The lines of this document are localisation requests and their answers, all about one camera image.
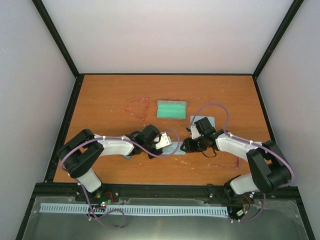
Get near red transparent glasses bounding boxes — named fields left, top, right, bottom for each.
left=208, top=156, right=241, bottom=170

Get left black frame post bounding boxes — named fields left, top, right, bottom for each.
left=31, top=0, right=81, bottom=78

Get black frame post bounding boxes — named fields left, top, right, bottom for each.
left=31, top=0, right=81, bottom=78
left=252, top=0, right=305, bottom=78

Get light blue slotted cable duct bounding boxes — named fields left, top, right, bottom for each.
left=39, top=203, right=229, bottom=218

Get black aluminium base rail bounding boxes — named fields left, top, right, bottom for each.
left=32, top=182, right=301, bottom=207

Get blue-grey closed glasses case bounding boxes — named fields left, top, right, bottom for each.
left=123, top=155, right=132, bottom=160

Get right black frame post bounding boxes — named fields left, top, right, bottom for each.
left=252, top=0, right=305, bottom=78

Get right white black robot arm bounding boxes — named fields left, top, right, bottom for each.
left=180, top=117, right=294, bottom=202

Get grey green-lined glasses case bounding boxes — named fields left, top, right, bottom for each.
left=156, top=100, right=187, bottom=120

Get red transparent glasses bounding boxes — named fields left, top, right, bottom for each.
left=124, top=97, right=150, bottom=121
left=208, top=156, right=241, bottom=170

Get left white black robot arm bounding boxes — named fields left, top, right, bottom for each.
left=57, top=124, right=172, bottom=202

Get blue cleaning cloth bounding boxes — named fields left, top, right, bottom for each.
left=190, top=115, right=216, bottom=127
left=162, top=141, right=186, bottom=155

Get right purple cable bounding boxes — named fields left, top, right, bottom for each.
left=189, top=102, right=296, bottom=224

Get far red transparent glasses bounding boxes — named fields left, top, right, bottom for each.
left=124, top=97, right=150, bottom=121

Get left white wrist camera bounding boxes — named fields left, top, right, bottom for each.
left=153, top=132, right=172, bottom=150

